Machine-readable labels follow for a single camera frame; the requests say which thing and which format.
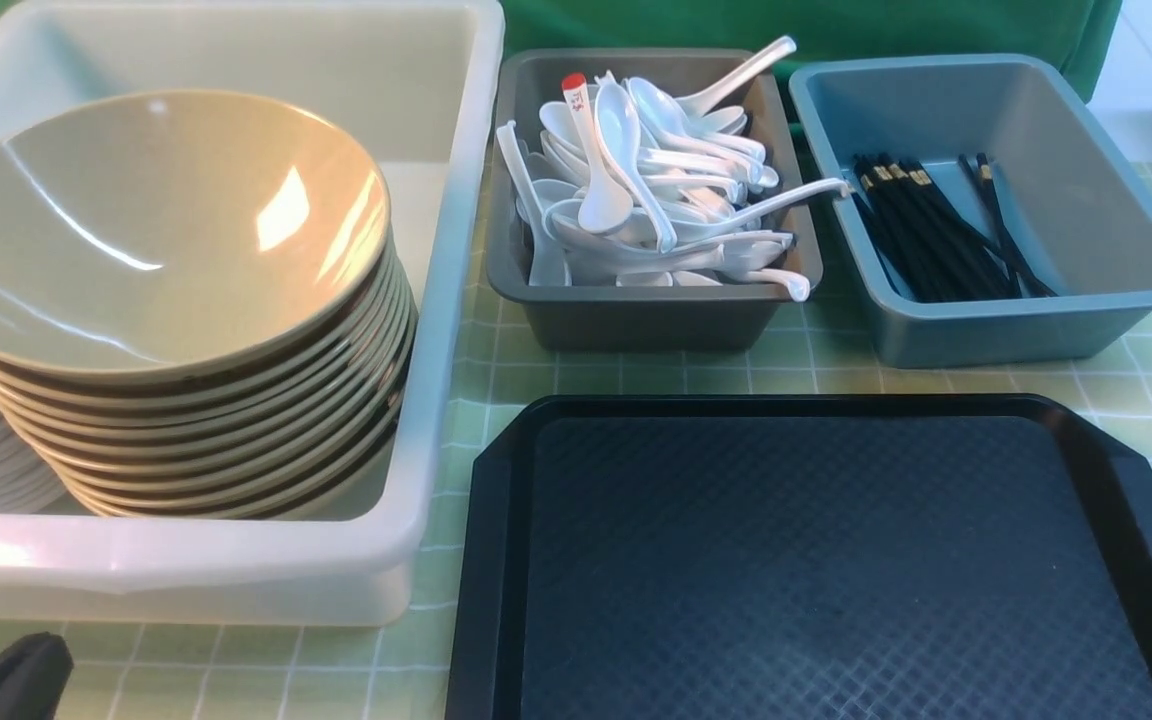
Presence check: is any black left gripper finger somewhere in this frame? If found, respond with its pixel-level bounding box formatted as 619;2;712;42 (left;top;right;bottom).
0;632;74;719

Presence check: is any stack of beige bowls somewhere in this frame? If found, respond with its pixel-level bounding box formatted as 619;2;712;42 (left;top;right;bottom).
0;88;419;520

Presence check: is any large white plastic tub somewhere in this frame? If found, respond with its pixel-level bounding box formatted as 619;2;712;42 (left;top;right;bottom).
0;1;505;626

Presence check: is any red-tipped white spoon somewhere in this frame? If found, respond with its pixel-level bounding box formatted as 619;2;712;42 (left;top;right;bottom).
562;73;634;234

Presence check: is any pile of white spoons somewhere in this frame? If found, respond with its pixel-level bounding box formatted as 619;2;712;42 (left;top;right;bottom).
495;36;851;302

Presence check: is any black serving tray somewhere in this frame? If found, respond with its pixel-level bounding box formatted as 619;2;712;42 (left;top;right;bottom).
444;393;1152;719

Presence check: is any grey spoon bin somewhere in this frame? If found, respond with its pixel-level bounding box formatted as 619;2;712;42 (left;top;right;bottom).
485;47;823;354

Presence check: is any bundle of black chopsticks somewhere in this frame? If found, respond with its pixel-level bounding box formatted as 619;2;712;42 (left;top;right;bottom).
852;152;1056;304

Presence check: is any blue chopstick bin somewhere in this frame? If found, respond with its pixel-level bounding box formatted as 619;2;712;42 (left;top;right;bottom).
788;54;1152;369

